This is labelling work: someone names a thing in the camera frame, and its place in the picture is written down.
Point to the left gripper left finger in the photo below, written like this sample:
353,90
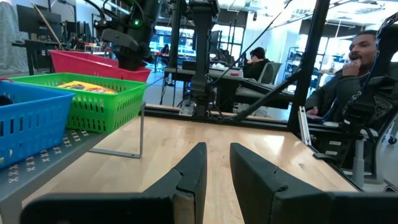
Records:
186,186

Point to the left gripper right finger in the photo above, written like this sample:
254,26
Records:
258,186

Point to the red plastic basket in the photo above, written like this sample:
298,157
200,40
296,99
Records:
81,67

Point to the green plastic basket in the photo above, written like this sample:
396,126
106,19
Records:
102,109

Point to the blue plastic basket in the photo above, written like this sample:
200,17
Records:
31,124

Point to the black wide rubber band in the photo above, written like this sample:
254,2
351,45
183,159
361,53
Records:
5,101

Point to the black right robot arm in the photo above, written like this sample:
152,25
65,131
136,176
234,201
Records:
202,62

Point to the background office desk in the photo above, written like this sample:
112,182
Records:
224,74

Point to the dark side desk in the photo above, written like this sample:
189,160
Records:
34,49

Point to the grey office chair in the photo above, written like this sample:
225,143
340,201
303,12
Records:
270,73

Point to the person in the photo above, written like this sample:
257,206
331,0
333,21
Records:
342,87
256,67
164,49

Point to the black monitor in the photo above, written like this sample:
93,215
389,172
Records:
37,21

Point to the grey cloth cover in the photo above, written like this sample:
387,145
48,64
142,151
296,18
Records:
11,37

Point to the grey perforated metal riser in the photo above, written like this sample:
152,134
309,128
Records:
46,161

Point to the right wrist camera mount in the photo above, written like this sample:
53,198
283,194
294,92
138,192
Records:
119,39

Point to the silver metal bracket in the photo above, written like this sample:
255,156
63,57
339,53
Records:
304,124

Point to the grey pedestal post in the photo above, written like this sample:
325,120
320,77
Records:
358,161

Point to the black aluminium table frame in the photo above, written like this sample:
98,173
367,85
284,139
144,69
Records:
311,62

